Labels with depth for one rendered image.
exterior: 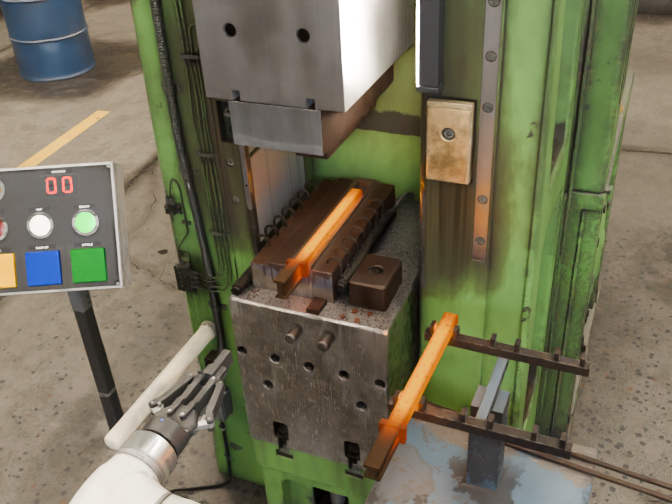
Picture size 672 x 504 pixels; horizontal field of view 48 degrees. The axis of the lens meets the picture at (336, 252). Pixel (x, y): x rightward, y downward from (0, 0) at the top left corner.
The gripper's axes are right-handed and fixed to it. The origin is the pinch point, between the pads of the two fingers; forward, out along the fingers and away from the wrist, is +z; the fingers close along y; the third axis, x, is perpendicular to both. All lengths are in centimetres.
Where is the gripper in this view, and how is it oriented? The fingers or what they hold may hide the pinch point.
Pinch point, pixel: (219, 367)
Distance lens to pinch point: 142.0
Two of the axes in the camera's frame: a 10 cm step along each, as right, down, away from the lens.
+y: 9.2, 1.7, -3.5
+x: -0.5, -8.4, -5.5
